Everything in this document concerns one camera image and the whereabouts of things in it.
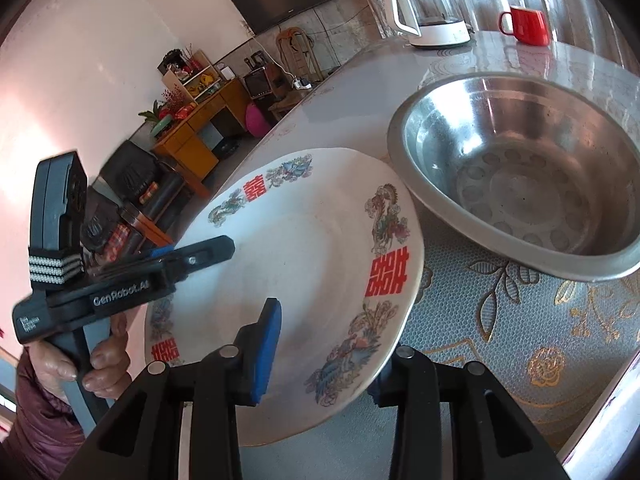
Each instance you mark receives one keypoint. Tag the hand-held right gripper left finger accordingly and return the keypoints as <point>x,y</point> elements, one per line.
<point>266,355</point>

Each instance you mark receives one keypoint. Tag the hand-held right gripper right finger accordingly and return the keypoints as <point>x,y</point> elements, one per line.
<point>406,385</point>

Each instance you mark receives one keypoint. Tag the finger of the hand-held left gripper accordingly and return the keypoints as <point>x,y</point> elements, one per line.
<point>205,255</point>
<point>150,257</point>

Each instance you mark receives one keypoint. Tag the white plate with red print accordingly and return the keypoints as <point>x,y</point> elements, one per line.
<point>310,240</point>

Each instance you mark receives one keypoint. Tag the person's left hand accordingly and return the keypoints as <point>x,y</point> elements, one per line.
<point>107,360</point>

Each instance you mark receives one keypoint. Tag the black sofa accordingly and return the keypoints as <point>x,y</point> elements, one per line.
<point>135,175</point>

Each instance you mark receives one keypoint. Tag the gold floral lace tablecloth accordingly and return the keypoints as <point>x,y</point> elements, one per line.
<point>500,330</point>

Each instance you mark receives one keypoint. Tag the orange wooden cabinet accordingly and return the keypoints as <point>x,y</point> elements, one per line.
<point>195,130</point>

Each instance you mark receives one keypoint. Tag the pink ball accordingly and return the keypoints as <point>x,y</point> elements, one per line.
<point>256,119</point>

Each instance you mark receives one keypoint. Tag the small black monitor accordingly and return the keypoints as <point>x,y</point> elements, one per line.
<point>257,85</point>

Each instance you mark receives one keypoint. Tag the wooden shelf with ornaments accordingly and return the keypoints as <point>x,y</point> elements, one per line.
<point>187,72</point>

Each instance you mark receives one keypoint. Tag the wooden chair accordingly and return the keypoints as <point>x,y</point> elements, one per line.
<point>297,52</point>

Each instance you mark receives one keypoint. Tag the large steel basin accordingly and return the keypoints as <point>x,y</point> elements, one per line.
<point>520,175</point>

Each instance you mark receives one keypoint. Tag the red mug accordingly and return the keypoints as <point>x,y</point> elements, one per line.
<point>527,25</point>

